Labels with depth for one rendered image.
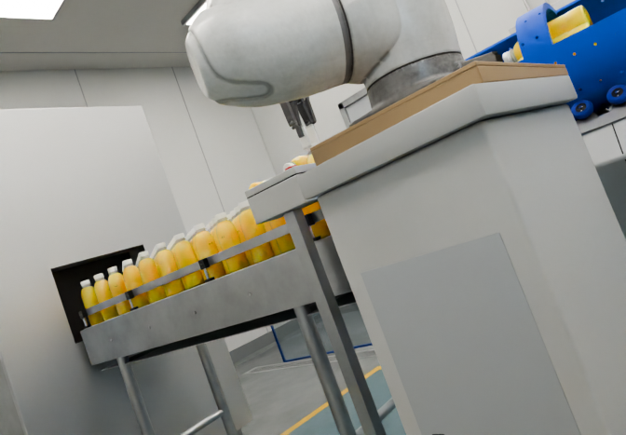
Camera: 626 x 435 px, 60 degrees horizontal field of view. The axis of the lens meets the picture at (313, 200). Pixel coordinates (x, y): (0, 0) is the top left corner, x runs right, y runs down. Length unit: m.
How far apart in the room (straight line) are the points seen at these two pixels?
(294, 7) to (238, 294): 1.20
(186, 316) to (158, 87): 4.66
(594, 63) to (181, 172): 5.23
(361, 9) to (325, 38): 0.07
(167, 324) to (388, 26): 1.60
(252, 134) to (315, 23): 6.15
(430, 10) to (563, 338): 0.47
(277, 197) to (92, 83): 4.81
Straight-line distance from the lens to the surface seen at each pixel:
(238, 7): 0.80
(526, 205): 0.68
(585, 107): 1.33
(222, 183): 6.36
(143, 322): 2.28
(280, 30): 0.77
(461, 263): 0.71
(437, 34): 0.83
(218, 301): 1.89
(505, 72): 0.74
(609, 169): 1.31
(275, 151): 6.84
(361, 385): 1.53
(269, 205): 1.48
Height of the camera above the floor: 0.89
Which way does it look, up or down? 4 degrees up
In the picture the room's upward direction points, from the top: 21 degrees counter-clockwise
